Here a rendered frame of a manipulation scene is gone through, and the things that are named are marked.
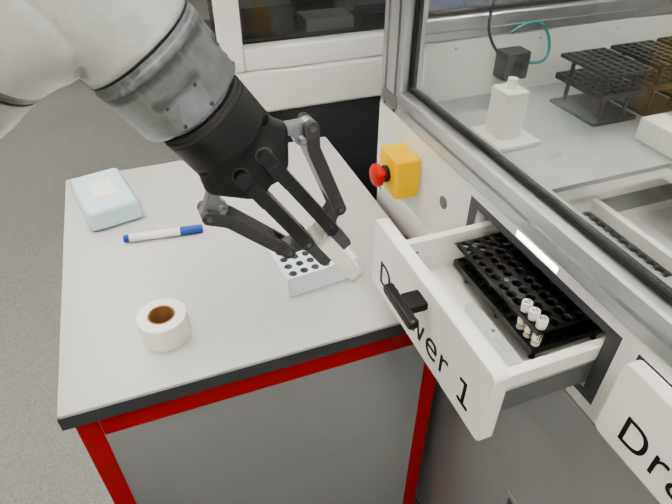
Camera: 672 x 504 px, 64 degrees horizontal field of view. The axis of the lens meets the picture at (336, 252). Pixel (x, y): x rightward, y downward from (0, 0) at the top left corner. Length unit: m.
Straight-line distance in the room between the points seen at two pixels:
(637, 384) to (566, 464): 0.22
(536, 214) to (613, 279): 0.13
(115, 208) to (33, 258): 1.40
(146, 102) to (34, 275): 1.99
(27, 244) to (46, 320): 0.50
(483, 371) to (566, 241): 0.18
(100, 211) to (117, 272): 0.14
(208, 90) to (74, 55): 0.08
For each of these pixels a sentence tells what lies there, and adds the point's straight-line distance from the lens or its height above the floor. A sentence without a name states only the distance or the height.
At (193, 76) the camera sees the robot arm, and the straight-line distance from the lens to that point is 0.39.
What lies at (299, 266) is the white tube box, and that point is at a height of 0.80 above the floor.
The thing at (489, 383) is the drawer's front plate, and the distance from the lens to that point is 0.57.
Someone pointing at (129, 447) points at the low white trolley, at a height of 0.64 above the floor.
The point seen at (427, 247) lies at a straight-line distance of 0.77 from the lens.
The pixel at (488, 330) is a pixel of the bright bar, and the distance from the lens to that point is 0.71.
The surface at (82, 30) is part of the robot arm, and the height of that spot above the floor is 1.25.
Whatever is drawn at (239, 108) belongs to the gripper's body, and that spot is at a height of 1.18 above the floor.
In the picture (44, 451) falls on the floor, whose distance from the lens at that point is 1.77.
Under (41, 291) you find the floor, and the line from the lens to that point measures 2.26.
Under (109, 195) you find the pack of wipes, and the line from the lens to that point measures 1.09.
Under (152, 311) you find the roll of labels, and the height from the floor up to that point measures 0.80.
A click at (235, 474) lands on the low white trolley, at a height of 0.48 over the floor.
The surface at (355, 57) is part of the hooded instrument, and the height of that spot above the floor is 0.91.
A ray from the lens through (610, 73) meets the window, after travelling 0.61.
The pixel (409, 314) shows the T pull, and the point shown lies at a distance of 0.62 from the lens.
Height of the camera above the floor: 1.35
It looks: 38 degrees down
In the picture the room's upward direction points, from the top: straight up
